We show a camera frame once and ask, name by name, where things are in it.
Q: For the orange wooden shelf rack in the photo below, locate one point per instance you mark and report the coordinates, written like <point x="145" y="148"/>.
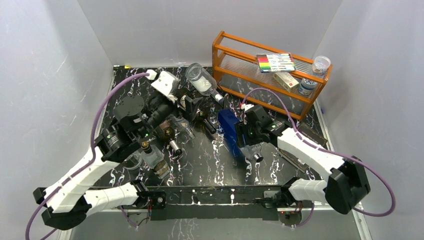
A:
<point x="236" y="70"/>

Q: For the coloured marker pen set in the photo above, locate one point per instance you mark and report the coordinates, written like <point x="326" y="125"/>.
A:
<point x="275" y="62"/>

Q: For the round clear glass bottle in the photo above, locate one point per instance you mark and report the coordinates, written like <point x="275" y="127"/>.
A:
<point x="133" y="161"/>

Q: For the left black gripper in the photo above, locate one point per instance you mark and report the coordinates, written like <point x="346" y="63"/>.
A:
<point x="173" y="105"/>

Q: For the large clear glass bottle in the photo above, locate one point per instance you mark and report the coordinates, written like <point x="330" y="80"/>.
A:
<point x="203" y="82"/>

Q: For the brown book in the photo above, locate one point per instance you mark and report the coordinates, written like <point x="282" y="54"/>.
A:
<point x="310" y="134"/>

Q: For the black wire wine rack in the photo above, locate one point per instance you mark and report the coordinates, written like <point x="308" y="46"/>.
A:
<point x="207" y="102"/>

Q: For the clear plastic jar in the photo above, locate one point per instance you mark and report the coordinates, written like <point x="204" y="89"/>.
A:
<point x="320" y="65"/>

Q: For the blue glass bottle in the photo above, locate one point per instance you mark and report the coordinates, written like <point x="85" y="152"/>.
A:
<point x="227" y="120"/>

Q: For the square clear liquor bottle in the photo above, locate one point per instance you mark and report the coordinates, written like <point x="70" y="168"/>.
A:
<point x="154" y="158"/>

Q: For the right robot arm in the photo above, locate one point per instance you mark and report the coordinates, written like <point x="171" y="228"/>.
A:
<point x="343" y="185"/>

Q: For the dark olive wine bottle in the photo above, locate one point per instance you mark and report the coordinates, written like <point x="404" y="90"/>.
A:
<point x="201" y="117"/>

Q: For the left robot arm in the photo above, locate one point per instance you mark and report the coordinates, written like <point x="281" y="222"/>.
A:
<point x="67" y="203"/>

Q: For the small white carton box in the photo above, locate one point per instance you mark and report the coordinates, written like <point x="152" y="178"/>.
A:
<point x="286" y="80"/>

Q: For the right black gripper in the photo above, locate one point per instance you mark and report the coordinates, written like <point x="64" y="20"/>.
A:
<point x="241" y="128"/>

